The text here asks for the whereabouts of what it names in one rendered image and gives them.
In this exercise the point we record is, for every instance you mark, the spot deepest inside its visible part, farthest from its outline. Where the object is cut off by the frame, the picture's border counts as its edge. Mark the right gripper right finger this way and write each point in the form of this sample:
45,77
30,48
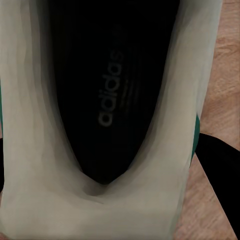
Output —
221,163

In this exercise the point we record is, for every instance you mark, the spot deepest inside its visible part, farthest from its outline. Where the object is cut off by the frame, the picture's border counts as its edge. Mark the gym shoe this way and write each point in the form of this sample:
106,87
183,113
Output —
100,107

